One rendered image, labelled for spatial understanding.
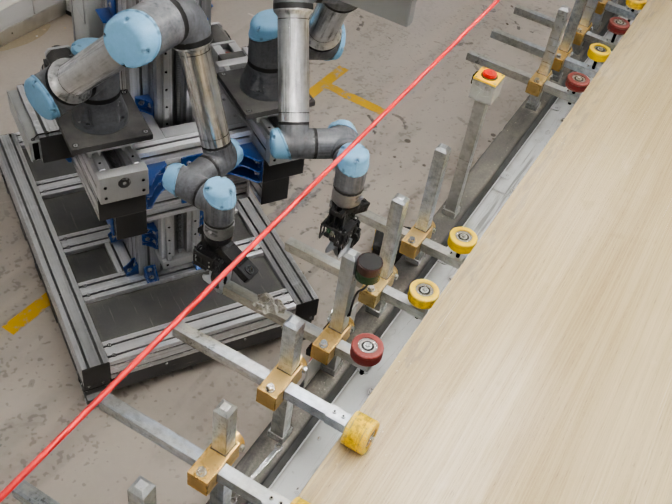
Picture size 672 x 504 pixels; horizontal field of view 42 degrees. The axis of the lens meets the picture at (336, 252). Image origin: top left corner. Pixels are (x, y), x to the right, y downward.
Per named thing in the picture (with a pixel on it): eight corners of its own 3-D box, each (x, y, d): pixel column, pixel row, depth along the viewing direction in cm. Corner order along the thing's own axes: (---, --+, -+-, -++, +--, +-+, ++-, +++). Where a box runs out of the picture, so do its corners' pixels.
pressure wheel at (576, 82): (575, 97, 321) (585, 70, 313) (583, 110, 316) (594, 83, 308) (555, 97, 319) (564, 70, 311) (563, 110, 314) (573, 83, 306)
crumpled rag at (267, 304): (247, 306, 223) (247, 300, 221) (262, 290, 227) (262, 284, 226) (276, 322, 220) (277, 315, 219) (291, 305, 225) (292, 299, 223)
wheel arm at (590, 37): (512, 15, 362) (515, 6, 359) (515, 12, 365) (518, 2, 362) (612, 54, 350) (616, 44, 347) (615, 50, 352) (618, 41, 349)
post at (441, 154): (404, 271, 268) (435, 146, 234) (409, 264, 270) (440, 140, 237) (414, 276, 267) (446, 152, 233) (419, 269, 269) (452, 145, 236)
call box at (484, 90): (466, 99, 250) (473, 76, 245) (476, 88, 255) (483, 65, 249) (489, 108, 248) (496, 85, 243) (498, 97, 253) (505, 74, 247)
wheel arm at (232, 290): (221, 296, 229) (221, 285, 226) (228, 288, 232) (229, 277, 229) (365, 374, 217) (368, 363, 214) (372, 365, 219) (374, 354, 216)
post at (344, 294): (320, 379, 235) (342, 253, 202) (326, 370, 238) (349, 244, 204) (331, 385, 234) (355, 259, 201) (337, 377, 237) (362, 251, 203)
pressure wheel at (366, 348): (339, 376, 219) (345, 347, 211) (355, 355, 224) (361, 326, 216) (367, 391, 217) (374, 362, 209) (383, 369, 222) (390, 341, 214)
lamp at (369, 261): (341, 323, 215) (352, 262, 200) (352, 309, 219) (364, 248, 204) (362, 334, 213) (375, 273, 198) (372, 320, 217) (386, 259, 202)
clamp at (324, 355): (309, 356, 219) (311, 344, 216) (336, 323, 228) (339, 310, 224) (328, 367, 217) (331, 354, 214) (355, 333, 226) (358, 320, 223)
